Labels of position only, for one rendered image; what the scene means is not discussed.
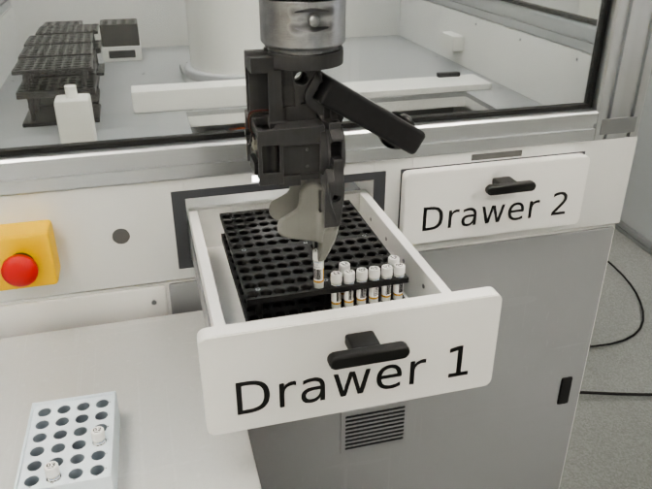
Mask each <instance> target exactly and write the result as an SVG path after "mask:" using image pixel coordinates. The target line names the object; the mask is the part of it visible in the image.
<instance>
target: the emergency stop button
mask: <svg viewBox="0 0 652 489"><path fill-rule="evenodd" d="M38 273H39V268H38V265H37V263H36V262H35V261H34V260H33V259H32V258H31V257H29V256H26V255H22V254H17V255H13V256H10V257H8V258H7V259H6V260H5V261H4V262H3V265H2V268H1V275H2V278H3V279H4V280H5V281H6V282H8V283H9V284H10V285H13V286H17V287H23V286H27V285H29V284H31V283H33V282H34V281H35V280H36V278H37V276H38Z"/></svg>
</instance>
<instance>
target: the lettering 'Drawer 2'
mask: <svg viewBox="0 0 652 489"><path fill-rule="evenodd" d="M561 194H562V195H564V197H565V198H564V200H563V202H562V203H561V204H560V205H559V206H558V207H557V208H556V209H555V210H554V211H553V212H552V213H551V215H556V214H564V213H565V212H556V211H557V210H558V209H559V208H561V207H562V206H563V204H564V203H565V202H566V201H567V199H568V194H567V193H566V192H558V193H555V194H554V197H556V196H558V195H561ZM539 201H540V200H536V201H534V202H533V201H530V207H529V214H528V218H531V214H532V207H533V205H534V204H535V203H539ZM516 205H520V206H521V210H514V211H512V208H513V207H514V206H516ZM504 207H505V204H504V205H502V207H501V210H500V213H499V215H498V216H497V210H496V206H492V208H491V211H490V213H489V215H488V218H487V214H486V208H485V207H482V208H483V215H484V221H485V223H489V220H490V217H491V214H492V212H493V210H494V215H495V221H496V222H499V221H500V218H501V215H502V213H503V210H504ZM427 210H436V211H438V212H439V213H440V220H439V223H438V224H437V225H436V226H434V227H430V228H426V218H427ZM466 211H473V214H468V215H465V216H464V217H463V218H462V221H461V223H462V225H463V226H470V225H471V224H473V225H475V222H476V210H475V209H474V208H468V209H465V210H464V212H466ZM523 211H524V205H523V204H522V203H514V204H512V205H511V206H510V208H509V210H508V217H509V218H510V219H511V220H518V219H521V218H522V215H521V216H519V217H512V216H511V213H512V212H523ZM455 212H460V210H455V211H454V212H452V211H449V217H448V227H447V228H451V218H452V215H453V214H454V213H455ZM471 216H473V221H472V222H471V223H465V219H466V218H467V217H471ZM442 219H443V213H442V210H441V209H440V208H437V207H430V208H424V212H423V225H422V231H429V230H434V229H436V228H438V227H439V226H440V225H441V223H442Z"/></svg>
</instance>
